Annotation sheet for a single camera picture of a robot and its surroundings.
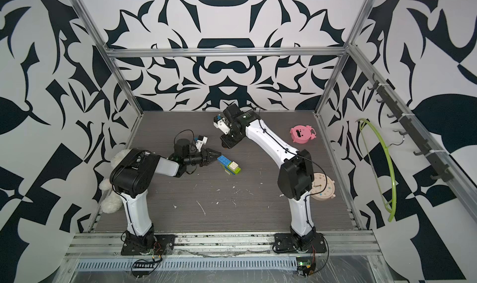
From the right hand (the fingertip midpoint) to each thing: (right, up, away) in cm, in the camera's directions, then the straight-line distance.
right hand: (225, 139), depth 87 cm
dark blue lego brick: (+2, -15, +2) cm, 16 cm away
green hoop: (+55, -18, -27) cm, 64 cm away
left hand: (-3, -6, +6) cm, 9 cm away
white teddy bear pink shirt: (-45, -24, -11) cm, 52 cm away
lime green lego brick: (+6, -14, 0) cm, 15 cm away
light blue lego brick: (-1, -10, +4) cm, 11 cm away
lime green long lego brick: (+1, -13, +1) cm, 13 cm away
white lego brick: (+4, -12, 0) cm, 13 cm away
